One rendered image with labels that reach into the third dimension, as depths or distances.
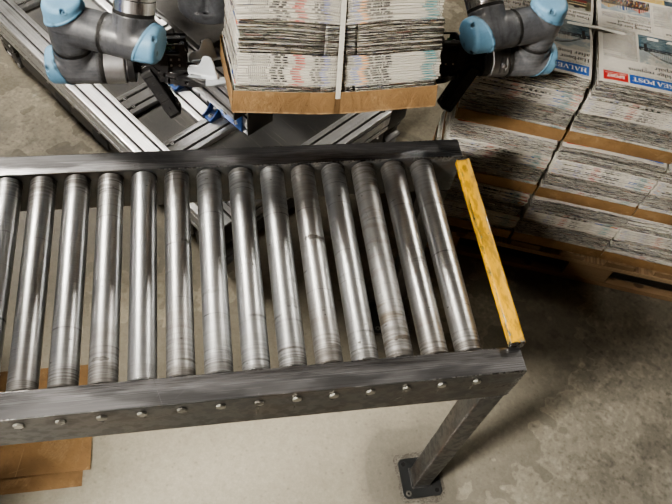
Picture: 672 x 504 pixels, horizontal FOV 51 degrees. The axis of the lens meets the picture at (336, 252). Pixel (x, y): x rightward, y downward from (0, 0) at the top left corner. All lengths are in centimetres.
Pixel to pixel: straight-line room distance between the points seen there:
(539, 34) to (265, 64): 59
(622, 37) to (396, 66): 79
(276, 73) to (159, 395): 59
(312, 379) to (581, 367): 126
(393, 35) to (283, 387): 64
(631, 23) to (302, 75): 100
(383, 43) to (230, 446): 120
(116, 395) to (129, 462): 82
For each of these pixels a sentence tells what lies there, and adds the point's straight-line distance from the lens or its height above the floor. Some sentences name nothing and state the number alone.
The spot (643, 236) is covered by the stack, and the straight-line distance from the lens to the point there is 227.
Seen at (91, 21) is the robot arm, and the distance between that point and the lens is 139.
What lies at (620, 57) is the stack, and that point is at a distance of 189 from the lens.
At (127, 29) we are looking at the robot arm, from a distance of 136.
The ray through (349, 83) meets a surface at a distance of 131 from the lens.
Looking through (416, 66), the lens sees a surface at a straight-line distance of 133.
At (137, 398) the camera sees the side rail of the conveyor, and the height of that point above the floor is 80.
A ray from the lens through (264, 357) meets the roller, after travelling 124.
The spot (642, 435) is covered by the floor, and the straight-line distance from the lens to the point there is 231.
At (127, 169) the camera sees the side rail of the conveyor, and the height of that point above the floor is 80.
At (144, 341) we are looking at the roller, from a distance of 126.
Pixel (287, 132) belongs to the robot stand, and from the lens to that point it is 232.
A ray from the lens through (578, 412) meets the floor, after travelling 225.
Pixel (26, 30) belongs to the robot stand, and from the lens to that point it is 272.
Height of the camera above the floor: 193
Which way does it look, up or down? 57 degrees down
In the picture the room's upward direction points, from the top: 10 degrees clockwise
